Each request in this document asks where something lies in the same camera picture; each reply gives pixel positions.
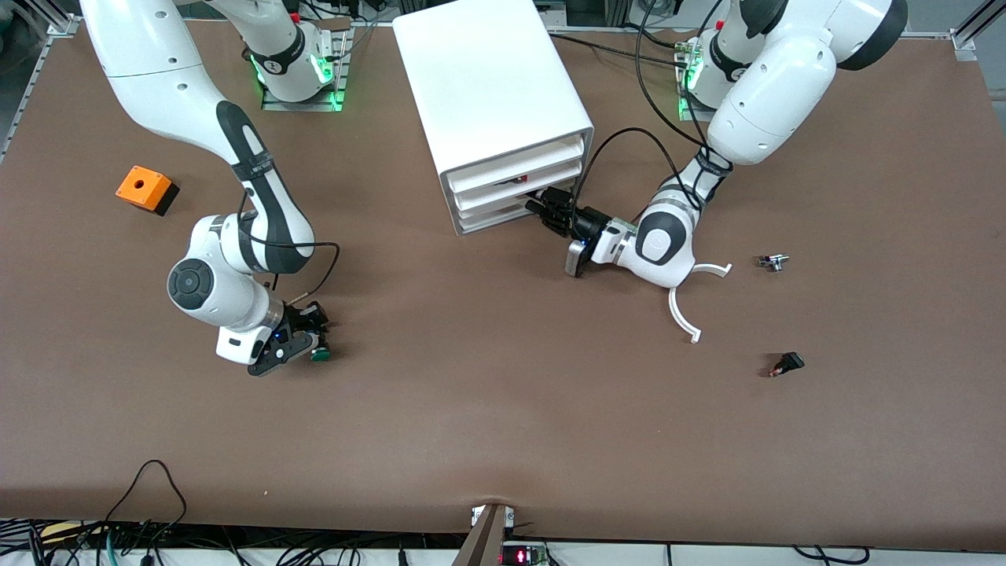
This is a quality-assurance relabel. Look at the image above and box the white plastic drawer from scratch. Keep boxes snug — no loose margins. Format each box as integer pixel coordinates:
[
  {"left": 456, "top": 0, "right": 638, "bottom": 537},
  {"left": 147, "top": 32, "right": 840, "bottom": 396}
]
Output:
[
  {"left": 451, "top": 160, "right": 585, "bottom": 215},
  {"left": 446, "top": 141, "right": 586, "bottom": 197},
  {"left": 455, "top": 189, "right": 583, "bottom": 237}
]

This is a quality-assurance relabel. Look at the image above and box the white drawer cabinet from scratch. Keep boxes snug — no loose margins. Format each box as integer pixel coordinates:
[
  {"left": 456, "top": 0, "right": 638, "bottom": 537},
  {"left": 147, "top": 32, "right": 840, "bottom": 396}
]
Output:
[{"left": 392, "top": 0, "right": 595, "bottom": 237}]

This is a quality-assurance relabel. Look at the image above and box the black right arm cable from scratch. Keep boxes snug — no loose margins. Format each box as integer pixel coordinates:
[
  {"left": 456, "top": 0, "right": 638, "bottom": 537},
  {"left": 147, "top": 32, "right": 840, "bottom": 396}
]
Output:
[{"left": 236, "top": 208, "right": 341, "bottom": 307}]

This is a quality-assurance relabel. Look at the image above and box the device with red display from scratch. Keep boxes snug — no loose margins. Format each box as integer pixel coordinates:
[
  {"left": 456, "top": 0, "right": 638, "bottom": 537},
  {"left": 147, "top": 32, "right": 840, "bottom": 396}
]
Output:
[{"left": 501, "top": 542, "right": 551, "bottom": 566}]

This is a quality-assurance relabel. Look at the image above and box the aluminium table frame rail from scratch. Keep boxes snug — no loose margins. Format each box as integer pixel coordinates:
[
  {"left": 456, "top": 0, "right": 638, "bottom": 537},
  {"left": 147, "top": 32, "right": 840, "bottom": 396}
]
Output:
[
  {"left": 949, "top": 0, "right": 1006, "bottom": 52},
  {"left": 0, "top": 16, "right": 81, "bottom": 162}
]

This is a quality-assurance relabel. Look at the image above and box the orange button enclosure box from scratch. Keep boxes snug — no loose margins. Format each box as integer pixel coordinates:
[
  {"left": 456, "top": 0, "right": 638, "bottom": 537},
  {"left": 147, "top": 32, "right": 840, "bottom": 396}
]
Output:
[{"left": 116, "top": 165, "right": 181, "bottom": 217}]

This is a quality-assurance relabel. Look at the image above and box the black cable behind cabinet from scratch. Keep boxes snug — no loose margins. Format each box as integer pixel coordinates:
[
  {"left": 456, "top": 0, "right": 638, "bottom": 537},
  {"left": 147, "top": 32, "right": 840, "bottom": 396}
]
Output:
[{"left": 548, "top": 30, "right": 692, "bottom": 72}]

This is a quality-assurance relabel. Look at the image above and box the white curved plastic arc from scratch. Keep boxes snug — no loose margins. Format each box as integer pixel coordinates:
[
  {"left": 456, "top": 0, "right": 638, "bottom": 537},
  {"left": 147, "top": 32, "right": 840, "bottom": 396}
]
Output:
[{"left": 668, "top": 263, "right": 733, "bottom": 344}]

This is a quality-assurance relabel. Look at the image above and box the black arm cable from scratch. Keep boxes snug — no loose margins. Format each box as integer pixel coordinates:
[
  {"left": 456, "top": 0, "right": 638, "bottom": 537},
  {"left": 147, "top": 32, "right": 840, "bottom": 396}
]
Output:
[
  {"left": 236, "top": 208, "right": 341, "bottom": 307},
  {"left": 578, "top": 0, "right": 736, "bottom": 229}
]

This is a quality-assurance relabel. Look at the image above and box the black looped cable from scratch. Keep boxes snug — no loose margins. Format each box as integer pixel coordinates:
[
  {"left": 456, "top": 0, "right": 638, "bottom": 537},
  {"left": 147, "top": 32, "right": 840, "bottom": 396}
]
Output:
[{"left": 105, "top": 460, "right": 188, "bottom": 543}]

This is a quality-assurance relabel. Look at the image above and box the brown camera support post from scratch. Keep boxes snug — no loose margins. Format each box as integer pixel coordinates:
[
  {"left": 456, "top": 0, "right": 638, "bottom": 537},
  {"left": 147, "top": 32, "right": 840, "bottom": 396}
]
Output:
[{"left": 450, "top": 503, "right": 510, "bottom": 566}]

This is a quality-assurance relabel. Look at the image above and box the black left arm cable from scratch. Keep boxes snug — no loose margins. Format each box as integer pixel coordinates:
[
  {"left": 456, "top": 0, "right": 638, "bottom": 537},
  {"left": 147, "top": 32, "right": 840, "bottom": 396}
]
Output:
[{"left": 578, "top": 0, "right": 736, "bottom": 229}]

